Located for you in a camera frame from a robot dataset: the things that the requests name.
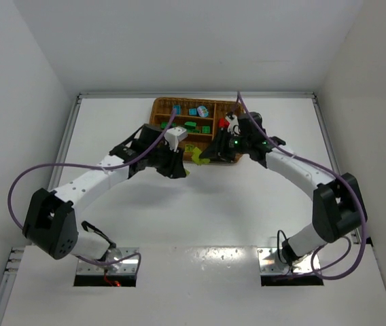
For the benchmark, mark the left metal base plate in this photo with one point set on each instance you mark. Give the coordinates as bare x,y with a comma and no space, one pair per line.
127,262

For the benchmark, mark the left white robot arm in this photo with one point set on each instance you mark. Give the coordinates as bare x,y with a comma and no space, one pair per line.
52,218

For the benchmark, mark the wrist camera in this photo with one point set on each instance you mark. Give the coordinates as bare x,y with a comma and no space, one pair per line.
232,123
174,136

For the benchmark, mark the metal base plate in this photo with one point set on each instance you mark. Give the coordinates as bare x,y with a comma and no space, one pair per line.
127,262
272,263

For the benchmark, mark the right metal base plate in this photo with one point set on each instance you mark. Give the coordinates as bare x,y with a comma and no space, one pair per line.
272,263

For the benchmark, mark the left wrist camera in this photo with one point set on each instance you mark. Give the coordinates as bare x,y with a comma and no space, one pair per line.
174,136

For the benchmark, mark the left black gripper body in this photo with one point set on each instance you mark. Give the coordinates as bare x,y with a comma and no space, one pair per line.
171,164

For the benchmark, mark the blue lego base piece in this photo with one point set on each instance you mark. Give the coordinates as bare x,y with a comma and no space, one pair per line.
192,111

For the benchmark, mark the lime sloped lego brick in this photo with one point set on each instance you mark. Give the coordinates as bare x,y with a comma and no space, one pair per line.
189,148

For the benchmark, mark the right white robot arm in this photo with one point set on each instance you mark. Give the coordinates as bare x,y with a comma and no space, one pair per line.
337,202

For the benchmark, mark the green upturned lego brick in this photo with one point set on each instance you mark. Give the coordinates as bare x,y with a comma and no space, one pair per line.
190,126

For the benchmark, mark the brown wicker divided basket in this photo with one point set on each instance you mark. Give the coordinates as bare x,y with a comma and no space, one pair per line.
162,109

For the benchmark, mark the red lego arch piece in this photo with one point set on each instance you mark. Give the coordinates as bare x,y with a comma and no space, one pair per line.
223,123

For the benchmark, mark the blue monster face lego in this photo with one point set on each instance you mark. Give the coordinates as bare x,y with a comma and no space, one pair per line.
202,111

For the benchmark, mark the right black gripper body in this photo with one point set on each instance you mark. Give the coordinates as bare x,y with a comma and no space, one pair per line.
219,148

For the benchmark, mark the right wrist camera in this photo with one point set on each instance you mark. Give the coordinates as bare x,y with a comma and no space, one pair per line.
232,123

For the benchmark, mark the lime green lego piece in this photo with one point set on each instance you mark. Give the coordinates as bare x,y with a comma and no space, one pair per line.
196,152

